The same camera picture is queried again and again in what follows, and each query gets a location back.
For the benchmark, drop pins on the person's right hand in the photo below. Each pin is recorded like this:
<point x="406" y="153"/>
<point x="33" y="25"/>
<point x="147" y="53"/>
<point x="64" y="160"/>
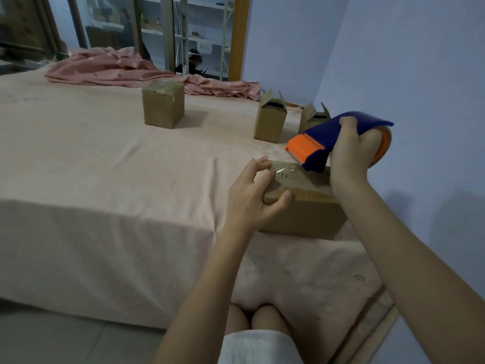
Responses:
<point x="350" y="159"/>

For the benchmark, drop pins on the person's left hand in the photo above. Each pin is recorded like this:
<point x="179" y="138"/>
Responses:
<point x="244" y="202"/>

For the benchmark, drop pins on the person's left middle finger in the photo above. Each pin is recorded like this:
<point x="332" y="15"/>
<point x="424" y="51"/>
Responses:
<point x="257" y="163"/>

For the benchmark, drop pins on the person's right thumb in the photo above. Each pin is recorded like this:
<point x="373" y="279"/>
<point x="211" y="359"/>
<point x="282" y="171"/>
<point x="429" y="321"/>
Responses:
<point x="349" y="126"/>

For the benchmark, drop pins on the person's left thumb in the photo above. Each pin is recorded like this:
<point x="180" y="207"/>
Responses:
<point x="279" y="202"/>

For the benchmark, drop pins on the partly taped cardboard box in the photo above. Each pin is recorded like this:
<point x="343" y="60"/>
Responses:
<point x="307" y="212"/>

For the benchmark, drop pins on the blue and orange tape dispenser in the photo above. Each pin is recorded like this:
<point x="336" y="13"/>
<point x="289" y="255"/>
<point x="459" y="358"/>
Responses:
<point x="322" y="142"/>

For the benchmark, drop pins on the person's left forearm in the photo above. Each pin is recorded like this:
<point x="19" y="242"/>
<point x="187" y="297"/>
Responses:
<point x="212" y="295"/>

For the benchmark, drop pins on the person's right forearm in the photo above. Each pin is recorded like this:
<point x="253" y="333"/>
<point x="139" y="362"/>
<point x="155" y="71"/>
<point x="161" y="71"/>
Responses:
<point x="401" y="269"/>

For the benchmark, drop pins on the crumpled clear tape scrap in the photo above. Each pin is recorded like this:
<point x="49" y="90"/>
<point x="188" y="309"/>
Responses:
<point x="272" y="150"/>

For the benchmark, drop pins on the open cardboard box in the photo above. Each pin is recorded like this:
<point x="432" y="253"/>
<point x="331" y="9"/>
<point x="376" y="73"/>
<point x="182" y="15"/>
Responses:
<point x="311" y="119"/>
<point x="269" y="123"/>

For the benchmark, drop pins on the sealed cardboard box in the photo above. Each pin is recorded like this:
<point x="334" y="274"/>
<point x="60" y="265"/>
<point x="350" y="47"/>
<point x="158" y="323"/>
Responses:
<point x="163" y="108"/>

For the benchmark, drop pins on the person's legs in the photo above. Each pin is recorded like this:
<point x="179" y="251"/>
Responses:
<point x="261" y="320"/>

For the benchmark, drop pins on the white metal shelf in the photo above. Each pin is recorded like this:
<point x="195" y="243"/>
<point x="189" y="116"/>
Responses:
<point x="200" y="34"/>

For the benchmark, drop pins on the white shorts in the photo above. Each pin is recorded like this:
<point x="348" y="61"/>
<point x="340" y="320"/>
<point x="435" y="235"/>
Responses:
<point x="259" y="348"/>

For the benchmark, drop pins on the pink bed sheet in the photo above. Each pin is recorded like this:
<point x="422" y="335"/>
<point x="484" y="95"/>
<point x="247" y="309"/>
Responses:
<point x="106" y="178"/>

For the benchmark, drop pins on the pink dotted blanket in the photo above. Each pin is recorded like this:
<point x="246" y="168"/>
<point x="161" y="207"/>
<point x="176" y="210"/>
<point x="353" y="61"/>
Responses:
<point x="113" y="70"/>

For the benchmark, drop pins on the dark wooden cabinet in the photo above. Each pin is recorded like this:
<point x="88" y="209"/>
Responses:
<point x="24" y="26"/>

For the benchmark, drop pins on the yellow wooden door frame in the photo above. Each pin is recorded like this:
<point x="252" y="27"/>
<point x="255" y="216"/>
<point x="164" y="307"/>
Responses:
<point x="238" y="37"/>

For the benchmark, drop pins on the wooden bed frame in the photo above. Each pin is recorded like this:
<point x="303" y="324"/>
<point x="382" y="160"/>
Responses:
<point x="373" y="329"/>

